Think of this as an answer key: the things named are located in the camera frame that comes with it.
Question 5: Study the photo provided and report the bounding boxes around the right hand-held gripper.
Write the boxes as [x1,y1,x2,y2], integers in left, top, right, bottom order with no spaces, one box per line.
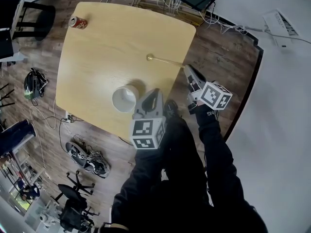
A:
[184,65,233,115]

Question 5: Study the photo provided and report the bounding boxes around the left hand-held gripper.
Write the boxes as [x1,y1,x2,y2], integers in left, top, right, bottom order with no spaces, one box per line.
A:
[130,88,167,150]

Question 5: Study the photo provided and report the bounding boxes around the white mug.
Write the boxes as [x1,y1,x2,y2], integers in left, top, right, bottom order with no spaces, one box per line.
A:
[111,84,139,113]

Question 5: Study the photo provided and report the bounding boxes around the small gold spoon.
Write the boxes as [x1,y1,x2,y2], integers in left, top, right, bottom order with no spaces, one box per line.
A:
[146,53,185,67]

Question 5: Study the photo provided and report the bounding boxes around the person's left forearm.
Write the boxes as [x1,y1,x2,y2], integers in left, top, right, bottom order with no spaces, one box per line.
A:
[110,139,171,228]

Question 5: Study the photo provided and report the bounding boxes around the person's right forearm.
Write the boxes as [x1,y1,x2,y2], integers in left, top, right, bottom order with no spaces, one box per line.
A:
[195,104,246,208]

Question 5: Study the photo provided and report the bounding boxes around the person's black shoe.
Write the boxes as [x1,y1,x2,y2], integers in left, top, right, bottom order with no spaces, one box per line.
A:
[164,100,182,118]

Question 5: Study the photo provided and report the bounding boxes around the person's black clothed body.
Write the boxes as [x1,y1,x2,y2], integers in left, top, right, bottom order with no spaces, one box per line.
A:
[97,116,268,233]

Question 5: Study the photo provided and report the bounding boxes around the pile of gripper gear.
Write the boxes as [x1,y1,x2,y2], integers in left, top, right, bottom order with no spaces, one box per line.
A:
[65,141,111,179]

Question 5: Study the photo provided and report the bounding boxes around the brown cardboard box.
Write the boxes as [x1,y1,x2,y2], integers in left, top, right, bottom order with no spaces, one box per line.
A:
[138,0,205,26]

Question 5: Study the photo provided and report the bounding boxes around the red soda can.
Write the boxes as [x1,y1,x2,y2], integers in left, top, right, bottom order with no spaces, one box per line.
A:
[69,16,88,30]

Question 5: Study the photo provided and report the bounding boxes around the green and black backpack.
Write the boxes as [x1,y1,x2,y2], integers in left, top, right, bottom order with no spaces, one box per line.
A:
[23,67,49,100]

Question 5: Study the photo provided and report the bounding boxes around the black office chair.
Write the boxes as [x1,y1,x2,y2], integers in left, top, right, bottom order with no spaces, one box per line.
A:
[51,171,100,233]

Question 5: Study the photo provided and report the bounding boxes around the white chair with black legs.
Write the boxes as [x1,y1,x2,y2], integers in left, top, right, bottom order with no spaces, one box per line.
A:
[0,83,16,109]

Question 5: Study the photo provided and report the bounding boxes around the white cable bundle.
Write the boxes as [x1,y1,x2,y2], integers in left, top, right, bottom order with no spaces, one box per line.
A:
[155,0,248,36]

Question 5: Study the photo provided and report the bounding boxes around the black floor cable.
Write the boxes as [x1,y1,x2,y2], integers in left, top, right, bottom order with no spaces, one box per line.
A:
[59,119,73,144]

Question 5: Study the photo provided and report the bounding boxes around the white open wall panel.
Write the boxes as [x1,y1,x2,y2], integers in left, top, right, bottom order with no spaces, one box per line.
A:
[262,8,299,54]

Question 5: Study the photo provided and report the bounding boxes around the white floor cable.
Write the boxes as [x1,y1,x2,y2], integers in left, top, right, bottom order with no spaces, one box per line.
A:
[29,97,73,177]

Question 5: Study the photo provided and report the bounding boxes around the grey wall cable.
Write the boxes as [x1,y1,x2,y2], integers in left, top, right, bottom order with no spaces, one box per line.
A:
[267,30,311,45]

